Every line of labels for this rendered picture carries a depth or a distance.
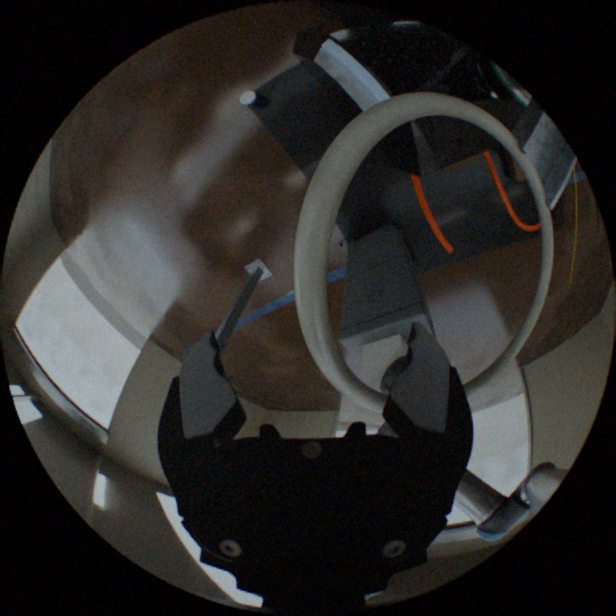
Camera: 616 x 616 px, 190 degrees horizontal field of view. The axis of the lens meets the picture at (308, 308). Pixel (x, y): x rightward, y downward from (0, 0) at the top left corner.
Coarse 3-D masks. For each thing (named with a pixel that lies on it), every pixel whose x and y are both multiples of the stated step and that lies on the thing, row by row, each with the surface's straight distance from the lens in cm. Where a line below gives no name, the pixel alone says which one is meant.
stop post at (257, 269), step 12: (252, 264) 184; (264, 264) 180; (252, 276) 173; (264, 276) 188; (252, 288) 168; (240, 300) 155; (228, 312) 152; (240, 312) 152; (228, 324) 143; (216, 336) 140; (228, 336) 141
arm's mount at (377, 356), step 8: (392, 336) 86; (400, 336) 85; (368, 344) 89; (376, 344) 87; (384, 344) 85; (392, 344) 84; (400, 344) 82; (368, 352) 87; (376, 352) 85; (384, 352) 83; (392, 352) 82; (400, 352) 85; (368, 360) 85; (376, 360) 83; (384, 360) 82; (392, 360) 83; (368, 368) 83; (376, 368) 82; (384, 368) 81; (368, 376) 82; (376, 376) 80; (368, 384) 80; (376, 384) 83
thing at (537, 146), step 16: (528, 112) 44; (544, 112) 43; (528, 128) 39; (544, 128) 49; (528, 144) 36; (544, 144) 48; (560, 144) 54; (544, 160) 47; (560, 160) 50; (576, 160) 52; (544, 176) 46; (560, 176) 46; (560, 192) 44
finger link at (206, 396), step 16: (208, 336) 13; (192, 352) 12; (208, 352) 11; (192, 368) 11; (208, 368) 10; (192, 384) 10; (208, 384) 10; (224, 384) 9; (192, 400) 9; (208, 400) 9; (224, 400) 9; (192, 416) 9; (208, 416) 8; (224, 416) 8; (240, 416) 9; (192, 432) 8; (208, 432) 8; (224, 432) 9
